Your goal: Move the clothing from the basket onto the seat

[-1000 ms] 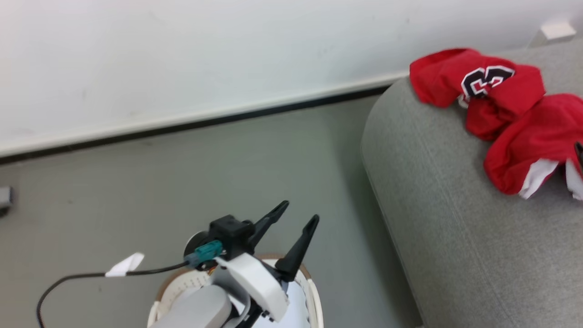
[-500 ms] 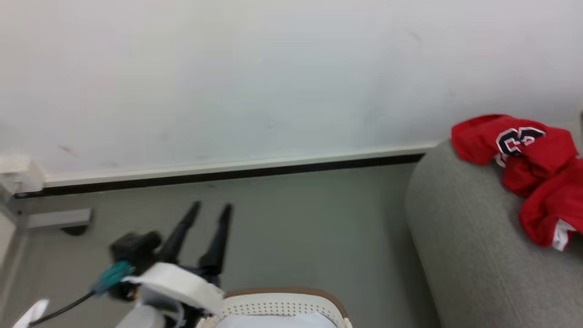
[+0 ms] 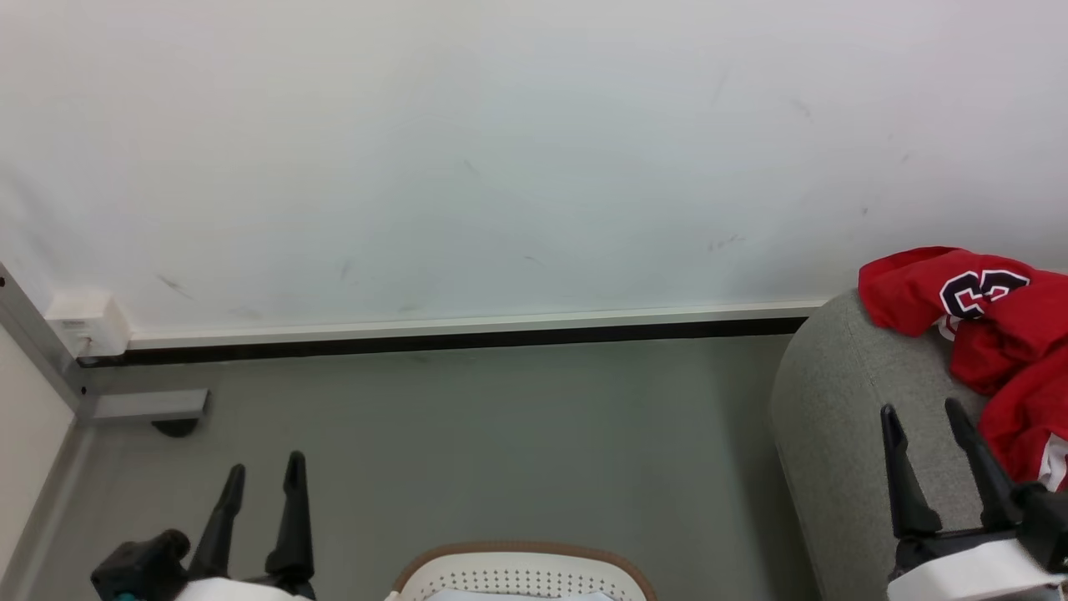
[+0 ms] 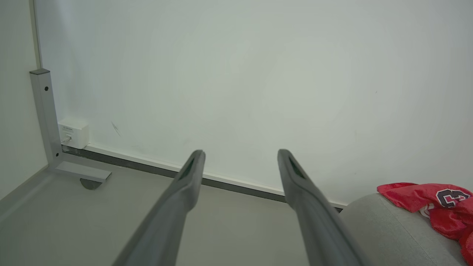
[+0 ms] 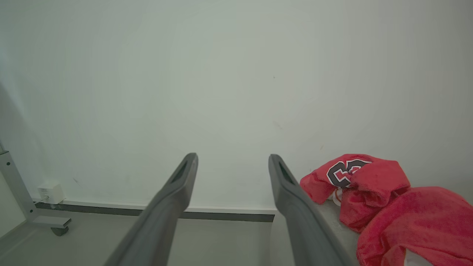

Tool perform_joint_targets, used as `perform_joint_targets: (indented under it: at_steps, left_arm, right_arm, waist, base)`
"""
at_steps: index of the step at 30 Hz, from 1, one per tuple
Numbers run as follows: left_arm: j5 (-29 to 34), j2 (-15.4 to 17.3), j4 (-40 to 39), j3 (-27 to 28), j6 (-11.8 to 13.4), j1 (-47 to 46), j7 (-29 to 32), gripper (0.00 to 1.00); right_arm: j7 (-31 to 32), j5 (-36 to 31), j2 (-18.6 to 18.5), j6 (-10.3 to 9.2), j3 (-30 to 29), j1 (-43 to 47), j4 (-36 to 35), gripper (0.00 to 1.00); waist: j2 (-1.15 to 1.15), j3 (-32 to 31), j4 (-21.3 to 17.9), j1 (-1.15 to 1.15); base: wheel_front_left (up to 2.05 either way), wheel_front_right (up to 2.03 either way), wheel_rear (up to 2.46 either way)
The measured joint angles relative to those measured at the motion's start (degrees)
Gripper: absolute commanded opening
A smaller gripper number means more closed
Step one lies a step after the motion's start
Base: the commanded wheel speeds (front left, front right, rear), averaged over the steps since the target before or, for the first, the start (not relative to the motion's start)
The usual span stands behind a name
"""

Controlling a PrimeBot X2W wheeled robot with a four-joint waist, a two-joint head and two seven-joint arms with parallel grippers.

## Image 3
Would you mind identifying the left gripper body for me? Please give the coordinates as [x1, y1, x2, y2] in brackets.
[174, 573, 320, 601]

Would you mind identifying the pale clothing item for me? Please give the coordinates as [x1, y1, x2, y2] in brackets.
[426, 589, 618, 601]

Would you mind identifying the white partition panel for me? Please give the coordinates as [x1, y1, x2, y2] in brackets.
[0, 326, 78, 577]

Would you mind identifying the red sports jersey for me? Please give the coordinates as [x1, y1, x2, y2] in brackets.
[858, 246, 1068, 493]

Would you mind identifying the white wall socket box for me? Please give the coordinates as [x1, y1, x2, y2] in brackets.
[46, 290, 130, 358]

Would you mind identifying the grey fabric sofa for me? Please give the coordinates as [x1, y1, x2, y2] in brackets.
[769, 288, 1068, 601]

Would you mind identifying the white basket with brown rim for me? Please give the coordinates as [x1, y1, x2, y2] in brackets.
[390, 541, 658, 601]

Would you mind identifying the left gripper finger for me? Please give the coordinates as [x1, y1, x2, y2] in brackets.
[265, 451, 316, 585]
[188, 464, 247, 581]

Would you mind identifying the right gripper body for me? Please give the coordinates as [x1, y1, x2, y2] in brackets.
[886, 526, 1068, 601]

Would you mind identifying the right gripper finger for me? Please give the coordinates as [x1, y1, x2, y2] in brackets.
[880, 404, 944, 540]
[945, 398, 1024, 532]

